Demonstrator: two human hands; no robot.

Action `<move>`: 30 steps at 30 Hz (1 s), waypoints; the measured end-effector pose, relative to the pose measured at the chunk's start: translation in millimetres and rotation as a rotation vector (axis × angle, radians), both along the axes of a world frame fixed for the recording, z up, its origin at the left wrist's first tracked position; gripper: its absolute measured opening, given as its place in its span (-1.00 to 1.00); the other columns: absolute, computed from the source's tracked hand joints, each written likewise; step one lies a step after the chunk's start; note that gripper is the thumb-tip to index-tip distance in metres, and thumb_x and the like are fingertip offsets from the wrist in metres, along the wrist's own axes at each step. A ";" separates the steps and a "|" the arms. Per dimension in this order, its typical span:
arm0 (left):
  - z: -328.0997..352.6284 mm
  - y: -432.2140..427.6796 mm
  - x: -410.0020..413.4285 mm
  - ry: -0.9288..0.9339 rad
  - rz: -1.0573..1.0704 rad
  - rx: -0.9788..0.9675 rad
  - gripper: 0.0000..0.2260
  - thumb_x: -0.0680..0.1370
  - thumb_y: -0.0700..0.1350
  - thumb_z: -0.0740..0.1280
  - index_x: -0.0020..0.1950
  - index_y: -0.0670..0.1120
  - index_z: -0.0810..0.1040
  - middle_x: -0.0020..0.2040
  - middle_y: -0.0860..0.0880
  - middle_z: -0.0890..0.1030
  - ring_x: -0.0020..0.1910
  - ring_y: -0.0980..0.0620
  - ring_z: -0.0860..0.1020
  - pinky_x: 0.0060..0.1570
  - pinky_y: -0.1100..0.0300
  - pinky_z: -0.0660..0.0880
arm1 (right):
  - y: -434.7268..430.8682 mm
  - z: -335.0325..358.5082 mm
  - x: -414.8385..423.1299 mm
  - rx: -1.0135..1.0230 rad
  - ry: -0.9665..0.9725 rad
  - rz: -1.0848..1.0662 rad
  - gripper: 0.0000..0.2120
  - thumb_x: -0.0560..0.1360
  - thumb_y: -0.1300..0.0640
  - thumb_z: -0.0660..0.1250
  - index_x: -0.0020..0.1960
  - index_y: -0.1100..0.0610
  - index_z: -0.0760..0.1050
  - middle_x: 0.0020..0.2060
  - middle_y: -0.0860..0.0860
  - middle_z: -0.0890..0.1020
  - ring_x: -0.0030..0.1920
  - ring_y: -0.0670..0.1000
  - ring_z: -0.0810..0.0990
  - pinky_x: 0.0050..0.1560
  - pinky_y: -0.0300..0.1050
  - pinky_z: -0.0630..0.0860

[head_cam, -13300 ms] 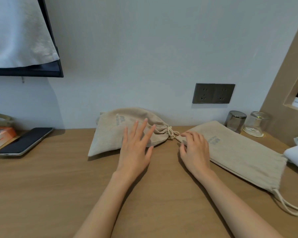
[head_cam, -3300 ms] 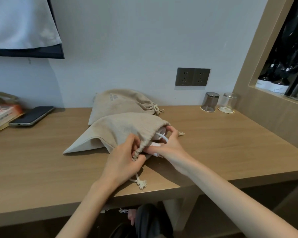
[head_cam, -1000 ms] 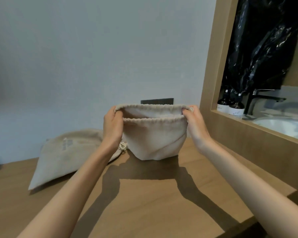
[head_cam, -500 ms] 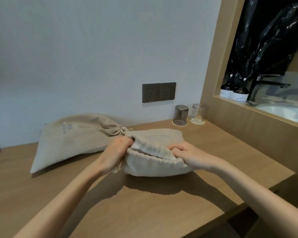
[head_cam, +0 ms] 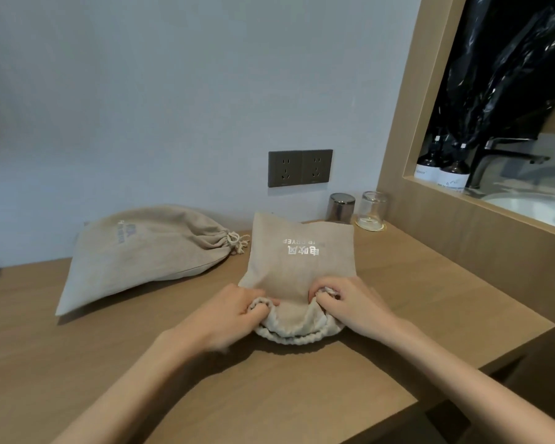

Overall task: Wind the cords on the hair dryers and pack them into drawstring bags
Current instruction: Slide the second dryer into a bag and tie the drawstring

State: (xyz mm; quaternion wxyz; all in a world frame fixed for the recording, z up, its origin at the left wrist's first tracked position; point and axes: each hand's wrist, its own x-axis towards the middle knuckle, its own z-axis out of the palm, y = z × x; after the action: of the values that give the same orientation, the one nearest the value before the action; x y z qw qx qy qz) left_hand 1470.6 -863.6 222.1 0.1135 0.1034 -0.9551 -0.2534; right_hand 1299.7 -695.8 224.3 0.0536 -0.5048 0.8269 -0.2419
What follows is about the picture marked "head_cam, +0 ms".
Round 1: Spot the clear glass cup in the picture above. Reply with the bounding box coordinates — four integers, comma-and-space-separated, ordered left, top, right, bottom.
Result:
355, 191, 390, 232

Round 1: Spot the wooden niche frame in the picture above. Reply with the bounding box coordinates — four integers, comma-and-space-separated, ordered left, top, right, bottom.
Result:
377, 0, 555, 329

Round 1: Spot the black plastic bag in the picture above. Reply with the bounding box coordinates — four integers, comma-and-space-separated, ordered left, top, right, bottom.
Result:
439, 0, 555, 149

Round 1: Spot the person's left hand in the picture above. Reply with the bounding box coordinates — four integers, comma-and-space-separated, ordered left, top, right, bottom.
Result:
166, 284, 281, 355

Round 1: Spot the white basin sink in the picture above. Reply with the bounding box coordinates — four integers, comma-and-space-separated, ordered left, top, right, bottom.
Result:
480, 192, 555, 234

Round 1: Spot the grey smoked glass cup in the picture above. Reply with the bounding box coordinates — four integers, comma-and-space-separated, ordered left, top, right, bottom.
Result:
326, 192, 356, 225

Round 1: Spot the dark grey wall socket panel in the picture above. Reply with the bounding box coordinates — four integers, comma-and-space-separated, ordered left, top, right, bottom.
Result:
268, 149, 334, 188

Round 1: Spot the person's right hand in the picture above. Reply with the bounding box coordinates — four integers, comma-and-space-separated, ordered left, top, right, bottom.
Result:
307, 276, 413, 343

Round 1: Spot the person's right forearm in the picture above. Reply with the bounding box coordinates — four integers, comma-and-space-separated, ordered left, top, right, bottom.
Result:
388, 318, 555, 444

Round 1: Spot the person's left forearm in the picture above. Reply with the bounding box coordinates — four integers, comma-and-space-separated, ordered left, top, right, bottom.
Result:
53, 327, 204, 444

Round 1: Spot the dark faucet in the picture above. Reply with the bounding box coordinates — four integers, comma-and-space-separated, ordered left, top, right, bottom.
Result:
464, 137, 551, 190

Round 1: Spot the beige drawstring bag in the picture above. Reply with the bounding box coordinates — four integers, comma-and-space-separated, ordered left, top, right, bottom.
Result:
55, 204, 252, 318
238, 212, 357, 345

